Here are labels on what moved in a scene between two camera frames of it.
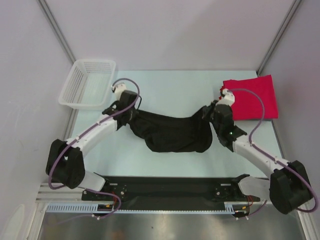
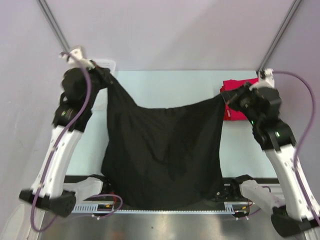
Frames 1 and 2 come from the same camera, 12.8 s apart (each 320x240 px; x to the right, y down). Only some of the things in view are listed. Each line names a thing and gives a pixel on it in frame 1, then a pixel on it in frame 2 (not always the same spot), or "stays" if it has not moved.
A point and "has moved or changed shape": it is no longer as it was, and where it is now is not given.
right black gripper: x=213 y=113 -> x=235 y=96
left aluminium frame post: x=49 y=15 stays
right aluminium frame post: x=275 y=44 stays
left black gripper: x=114 y=103 -> x=102 y=72
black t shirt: x=169 y=133 has moved or changed shape
